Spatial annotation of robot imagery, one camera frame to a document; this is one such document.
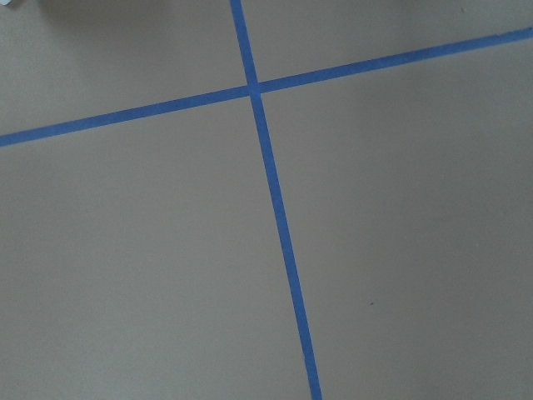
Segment blue tape grid lines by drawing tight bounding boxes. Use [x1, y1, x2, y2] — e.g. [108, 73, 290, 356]
[1, 1, 532, 399]

